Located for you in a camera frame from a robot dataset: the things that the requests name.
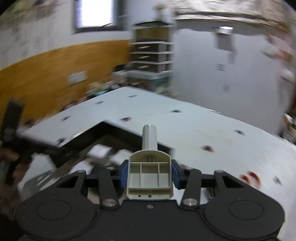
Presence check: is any white power adapter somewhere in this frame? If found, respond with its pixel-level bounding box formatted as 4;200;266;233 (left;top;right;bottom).
87;144;112;160
109;149;133;165

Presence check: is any black box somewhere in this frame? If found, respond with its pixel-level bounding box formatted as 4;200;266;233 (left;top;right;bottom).
14;120;176;186

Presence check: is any dark drawer cabinet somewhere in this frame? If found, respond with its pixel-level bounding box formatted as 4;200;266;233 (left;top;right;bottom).
129;20;174;74

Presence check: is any white wall socket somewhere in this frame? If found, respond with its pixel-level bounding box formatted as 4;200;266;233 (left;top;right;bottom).
67;71;87;85

